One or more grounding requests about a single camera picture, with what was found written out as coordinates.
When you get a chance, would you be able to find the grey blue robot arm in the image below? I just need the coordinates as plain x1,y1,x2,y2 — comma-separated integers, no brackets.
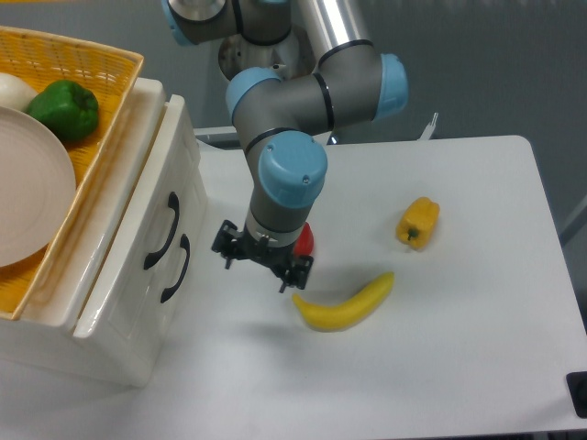
212,1,409,289

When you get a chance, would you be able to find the white clip behind table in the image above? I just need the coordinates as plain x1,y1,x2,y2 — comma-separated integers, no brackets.
417,112,438,141

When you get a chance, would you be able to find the black lower drawer handle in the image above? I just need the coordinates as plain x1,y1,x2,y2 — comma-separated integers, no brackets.
160,233,192,304

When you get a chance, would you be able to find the black top drawer handle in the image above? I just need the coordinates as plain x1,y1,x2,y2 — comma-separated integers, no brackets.
143,192,181,270

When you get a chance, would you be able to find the yellow woven basket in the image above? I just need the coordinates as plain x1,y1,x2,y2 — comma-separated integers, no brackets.
1,26,144,321

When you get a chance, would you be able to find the black object at table edge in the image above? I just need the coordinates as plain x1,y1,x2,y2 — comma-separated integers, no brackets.
566,371,587,419

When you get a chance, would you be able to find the red bell pepper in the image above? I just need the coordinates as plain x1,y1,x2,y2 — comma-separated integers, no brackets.
293,223,315,257

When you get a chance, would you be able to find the white onion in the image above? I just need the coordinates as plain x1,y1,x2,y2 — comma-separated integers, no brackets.
0,72,38,112

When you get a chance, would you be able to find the yellow bell pepper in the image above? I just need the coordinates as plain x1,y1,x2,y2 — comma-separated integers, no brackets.
395,197,440,250

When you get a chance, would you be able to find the pink plate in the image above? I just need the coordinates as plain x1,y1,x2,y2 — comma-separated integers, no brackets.
1,108,76,267

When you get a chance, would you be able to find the white drawer cabinet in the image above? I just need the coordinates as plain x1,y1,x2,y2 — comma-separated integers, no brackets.
1,78,207,386

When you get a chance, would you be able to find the white drawer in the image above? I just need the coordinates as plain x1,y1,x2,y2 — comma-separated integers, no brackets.
74,95,207,349

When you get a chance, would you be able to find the yellow banana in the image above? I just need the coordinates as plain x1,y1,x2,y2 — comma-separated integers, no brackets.
292,271,395,332

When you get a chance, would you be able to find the green bell pepper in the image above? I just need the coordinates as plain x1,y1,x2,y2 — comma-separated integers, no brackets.
25,80,99,142

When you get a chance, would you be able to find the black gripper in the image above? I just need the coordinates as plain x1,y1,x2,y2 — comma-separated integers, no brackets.
211,220,314,293

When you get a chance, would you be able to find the black drawer handle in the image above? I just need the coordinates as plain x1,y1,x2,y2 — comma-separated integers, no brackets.
160,233,192,304
143,192,181,270

